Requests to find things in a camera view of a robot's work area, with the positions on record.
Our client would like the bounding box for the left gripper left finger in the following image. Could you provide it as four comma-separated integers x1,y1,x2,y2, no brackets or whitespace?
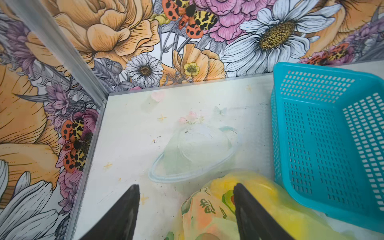
81,184,140,240

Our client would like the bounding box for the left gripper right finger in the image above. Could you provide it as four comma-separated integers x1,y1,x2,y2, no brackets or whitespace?
234,183,293,240

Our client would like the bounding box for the yellow-green plastic bag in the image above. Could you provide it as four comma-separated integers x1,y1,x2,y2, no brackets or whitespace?
165,171,355,240

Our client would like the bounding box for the teal plastic basket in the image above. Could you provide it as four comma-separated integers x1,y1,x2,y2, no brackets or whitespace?
271,63,384,233

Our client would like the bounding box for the left aluminium corner post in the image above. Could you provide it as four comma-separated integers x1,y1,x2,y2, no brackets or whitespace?
6,1,109,108

